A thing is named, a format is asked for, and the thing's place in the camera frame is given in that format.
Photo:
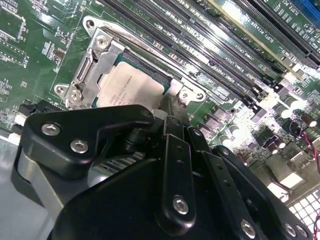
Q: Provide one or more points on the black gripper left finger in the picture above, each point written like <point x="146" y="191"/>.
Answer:
<point x="57" y="150"/>

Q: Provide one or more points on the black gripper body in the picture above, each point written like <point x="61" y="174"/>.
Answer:
<point x="112" y="212"/>

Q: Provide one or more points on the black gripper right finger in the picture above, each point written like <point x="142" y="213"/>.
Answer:
<point x="225" y="180"/>

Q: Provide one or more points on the silver-topped CPU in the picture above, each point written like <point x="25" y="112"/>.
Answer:
<point x="130" y="87"/>

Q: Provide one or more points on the metal socket cover frame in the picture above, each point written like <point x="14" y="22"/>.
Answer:
<point x="105" y="65"/>

